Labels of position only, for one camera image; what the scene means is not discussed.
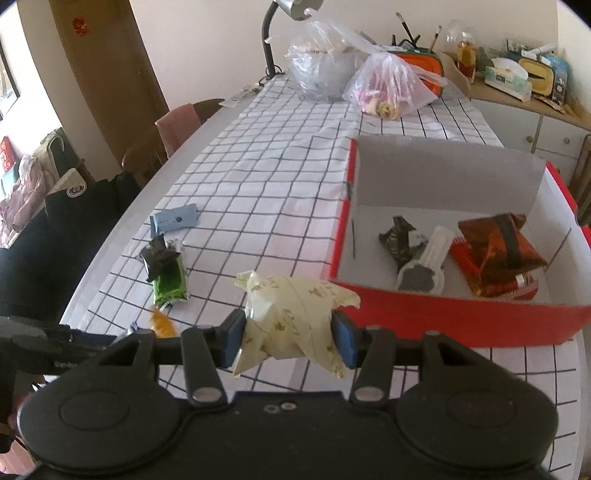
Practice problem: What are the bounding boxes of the green white snack packet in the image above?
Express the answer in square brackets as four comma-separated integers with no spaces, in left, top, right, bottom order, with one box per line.
[152,240,189,308]

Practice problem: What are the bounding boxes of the cream patterned snack packet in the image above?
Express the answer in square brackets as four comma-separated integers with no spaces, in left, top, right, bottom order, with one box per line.
[233,271,361,378]

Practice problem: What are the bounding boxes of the black snack packet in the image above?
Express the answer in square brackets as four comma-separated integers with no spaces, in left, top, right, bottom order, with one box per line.
[138,234,180,282]

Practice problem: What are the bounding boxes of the light blue snack packet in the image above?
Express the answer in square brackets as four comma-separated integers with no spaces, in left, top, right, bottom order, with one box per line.
[149,204,199,238]

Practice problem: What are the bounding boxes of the orange candy wrapper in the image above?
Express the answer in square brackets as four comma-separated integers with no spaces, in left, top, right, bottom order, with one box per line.
[149,306,178,339]

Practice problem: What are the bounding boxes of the white grey snack packet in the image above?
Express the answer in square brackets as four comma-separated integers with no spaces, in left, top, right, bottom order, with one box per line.
[396,226,455,295]

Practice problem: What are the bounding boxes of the dark brown snack packet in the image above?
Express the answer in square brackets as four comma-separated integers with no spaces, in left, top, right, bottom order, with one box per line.
[379,216,428,270]

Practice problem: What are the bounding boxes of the red cardboard box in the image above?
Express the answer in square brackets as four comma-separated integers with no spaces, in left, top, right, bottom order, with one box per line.
[329,135,590,347]

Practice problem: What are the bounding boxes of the wooden chair with pink cloth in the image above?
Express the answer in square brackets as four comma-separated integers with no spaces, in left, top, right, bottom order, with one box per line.
[121,98,223,188]

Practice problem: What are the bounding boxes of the pink clear snack bag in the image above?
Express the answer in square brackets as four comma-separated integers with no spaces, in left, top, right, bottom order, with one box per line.
[342,51,448,121]

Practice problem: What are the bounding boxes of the white sideboard cabinet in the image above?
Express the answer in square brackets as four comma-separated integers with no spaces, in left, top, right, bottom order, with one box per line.
[466,78,591,186]

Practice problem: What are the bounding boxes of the orange lidded container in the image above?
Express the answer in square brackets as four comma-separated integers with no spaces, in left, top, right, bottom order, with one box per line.
[396,51,445,97]

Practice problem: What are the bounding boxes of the large clear plastic bag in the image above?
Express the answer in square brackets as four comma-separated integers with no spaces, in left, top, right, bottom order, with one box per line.
[286,7,387,103]

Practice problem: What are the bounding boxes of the tissue box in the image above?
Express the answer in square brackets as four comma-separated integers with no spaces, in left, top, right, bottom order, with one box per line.
[484,57,533,102]

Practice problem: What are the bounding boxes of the amber glass jar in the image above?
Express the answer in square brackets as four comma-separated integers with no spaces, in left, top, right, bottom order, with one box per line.
[457,32,477,83]

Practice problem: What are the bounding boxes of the yellow tissue holder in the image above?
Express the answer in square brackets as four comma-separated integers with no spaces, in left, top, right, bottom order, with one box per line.
[519,57,554,97]

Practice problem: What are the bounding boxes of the grey desk lamp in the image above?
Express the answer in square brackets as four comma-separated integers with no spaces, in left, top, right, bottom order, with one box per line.
[260,0,324,80]

